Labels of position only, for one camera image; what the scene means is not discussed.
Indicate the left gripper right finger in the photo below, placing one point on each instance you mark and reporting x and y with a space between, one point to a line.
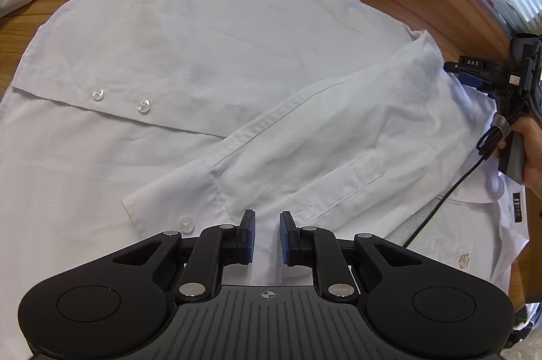
318 249

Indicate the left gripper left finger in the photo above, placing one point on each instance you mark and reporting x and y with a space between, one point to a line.
215 248

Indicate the white dress shirt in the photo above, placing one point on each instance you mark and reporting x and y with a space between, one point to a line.
127 118

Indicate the person's right hand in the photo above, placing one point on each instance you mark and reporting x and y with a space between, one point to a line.
530 175

